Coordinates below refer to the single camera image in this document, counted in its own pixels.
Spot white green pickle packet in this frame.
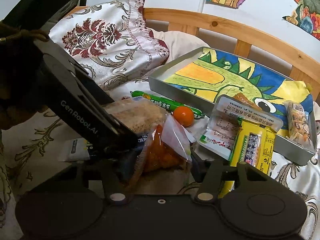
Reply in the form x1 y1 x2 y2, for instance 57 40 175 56
197 95 283 160

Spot yellow biscuit bar pack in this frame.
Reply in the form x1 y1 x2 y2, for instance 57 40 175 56
217 119 277 198

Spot orange red snack packet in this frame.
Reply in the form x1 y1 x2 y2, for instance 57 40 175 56
127 115 193 194

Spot green sausage stick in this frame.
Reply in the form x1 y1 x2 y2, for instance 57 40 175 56
130 90 204 120

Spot small orange mandarin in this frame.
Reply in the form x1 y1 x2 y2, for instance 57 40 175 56
173 106 194 127

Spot mixed nuts snack bag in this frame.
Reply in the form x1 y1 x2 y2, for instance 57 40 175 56
283 100 312 147

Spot rice cracker snack pack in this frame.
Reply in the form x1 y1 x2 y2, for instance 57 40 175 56
104 96 168 135

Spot blue milk powder sachet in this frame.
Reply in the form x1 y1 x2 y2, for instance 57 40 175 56
58 134 148 162

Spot grey metal tray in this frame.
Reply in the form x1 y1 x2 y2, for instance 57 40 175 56
149 47 317 166

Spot dinosaur drawing tray liner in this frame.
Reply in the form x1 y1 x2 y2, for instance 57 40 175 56
164 47 313 137

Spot cream pillow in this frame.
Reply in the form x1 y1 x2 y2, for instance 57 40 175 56
134 29 210 81

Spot wooden bed headboard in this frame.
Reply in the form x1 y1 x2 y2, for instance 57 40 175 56
67 6 320 91

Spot bird and flowers drawing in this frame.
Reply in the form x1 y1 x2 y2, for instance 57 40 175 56
283 0 319 40

